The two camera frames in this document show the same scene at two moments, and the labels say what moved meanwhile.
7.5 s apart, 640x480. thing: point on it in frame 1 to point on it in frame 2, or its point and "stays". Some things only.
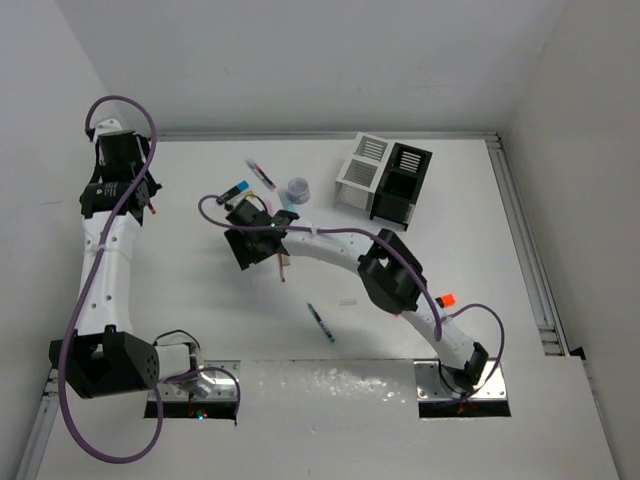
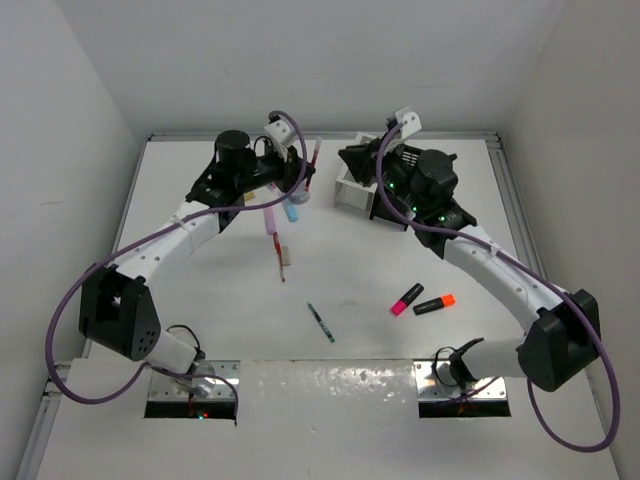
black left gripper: [152, 187] to [290, 168]
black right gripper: [246, 253] to [361, 159]
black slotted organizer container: [400, 183] stays
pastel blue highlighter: [287, 201] stays
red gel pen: [281, 266] stays
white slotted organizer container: [358, 179] stays
